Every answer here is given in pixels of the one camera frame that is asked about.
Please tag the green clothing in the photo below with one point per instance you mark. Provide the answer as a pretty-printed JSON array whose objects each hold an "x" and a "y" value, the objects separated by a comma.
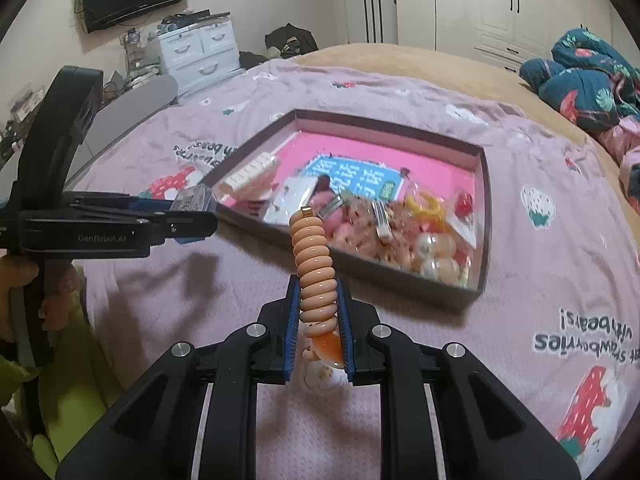
[{"x": 75, "y": 400}]

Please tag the pink furry hair clip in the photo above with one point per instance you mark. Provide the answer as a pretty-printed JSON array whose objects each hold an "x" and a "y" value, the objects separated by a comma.
[{"x": 344, "y": 230}]

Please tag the pink printed blanket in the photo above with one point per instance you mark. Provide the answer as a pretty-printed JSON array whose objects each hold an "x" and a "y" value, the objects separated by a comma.
[{"x": 200, "y": 285}]

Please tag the white wardrobe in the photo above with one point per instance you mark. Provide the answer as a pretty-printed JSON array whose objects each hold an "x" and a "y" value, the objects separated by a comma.
[{"x": 490, "y": 5}]

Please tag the dark bag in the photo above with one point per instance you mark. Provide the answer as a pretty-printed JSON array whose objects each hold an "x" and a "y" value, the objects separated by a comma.
[{"x": 290, "y": 40}]

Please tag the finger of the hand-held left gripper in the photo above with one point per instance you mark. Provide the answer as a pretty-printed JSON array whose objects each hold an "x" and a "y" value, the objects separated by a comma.
[
  {"x": 150, "y": 205},
  {"x": 185, "y": 225}
]

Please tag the beige bedsheet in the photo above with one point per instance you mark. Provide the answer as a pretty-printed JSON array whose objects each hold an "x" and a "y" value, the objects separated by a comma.
[{"x": 425, "y": 67}]

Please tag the white comb hair clip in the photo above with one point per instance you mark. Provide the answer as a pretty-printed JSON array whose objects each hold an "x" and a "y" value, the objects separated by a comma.
[{"x": 250, "y": 172}]

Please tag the dark red hair clip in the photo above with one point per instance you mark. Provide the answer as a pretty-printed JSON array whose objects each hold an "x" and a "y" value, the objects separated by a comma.
[{"x": 322, "y": 184}]

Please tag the white card packet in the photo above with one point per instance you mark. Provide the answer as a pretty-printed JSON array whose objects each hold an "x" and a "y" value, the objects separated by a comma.
[{"x": 462, "y": 220}]

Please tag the silver glitter hair clip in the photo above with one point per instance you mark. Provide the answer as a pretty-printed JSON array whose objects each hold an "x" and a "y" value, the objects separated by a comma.
[{"x": 195, "y": 199}]

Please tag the dark floral quilt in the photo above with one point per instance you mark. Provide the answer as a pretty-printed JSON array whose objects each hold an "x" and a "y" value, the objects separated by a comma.
[{"x": 575, "y": 85}]

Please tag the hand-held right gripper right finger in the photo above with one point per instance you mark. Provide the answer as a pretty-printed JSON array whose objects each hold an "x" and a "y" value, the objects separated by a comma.
[{"x": 346, "y": 340}]

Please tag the person's left hand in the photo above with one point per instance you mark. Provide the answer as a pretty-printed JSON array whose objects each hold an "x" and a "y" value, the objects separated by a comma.
[{"x": 60, "y": 305}]

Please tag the white drawer cabinet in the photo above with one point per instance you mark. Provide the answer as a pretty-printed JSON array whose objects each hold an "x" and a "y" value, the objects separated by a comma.
[{"x": 200, "y": 55}]

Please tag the clear white packet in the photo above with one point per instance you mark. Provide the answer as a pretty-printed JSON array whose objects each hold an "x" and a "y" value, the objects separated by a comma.
[{"x": 290, "y": 200}]

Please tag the brown shallow box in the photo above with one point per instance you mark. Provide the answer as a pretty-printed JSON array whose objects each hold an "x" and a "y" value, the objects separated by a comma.
[{"x": 375, "y": 125}]

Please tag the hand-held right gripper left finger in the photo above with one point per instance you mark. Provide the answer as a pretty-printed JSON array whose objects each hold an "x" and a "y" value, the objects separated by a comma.
[{"x": 294, "y": 330}]

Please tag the small striped packet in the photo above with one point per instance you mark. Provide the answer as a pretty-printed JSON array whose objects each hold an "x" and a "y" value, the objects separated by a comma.
[{"x": 255, "y": 208}]

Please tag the yellow hair claw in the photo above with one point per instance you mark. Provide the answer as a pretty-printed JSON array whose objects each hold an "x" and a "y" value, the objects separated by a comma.
[{"x": 425, "y": 207}]

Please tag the brown furry hair clip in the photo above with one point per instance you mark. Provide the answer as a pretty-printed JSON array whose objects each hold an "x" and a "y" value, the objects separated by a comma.
[{"x": 395, "y": 240}]

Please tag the blue printed card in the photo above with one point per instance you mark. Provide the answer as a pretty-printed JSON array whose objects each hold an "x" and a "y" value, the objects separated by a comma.
[{"x": 360, "y": 175}]

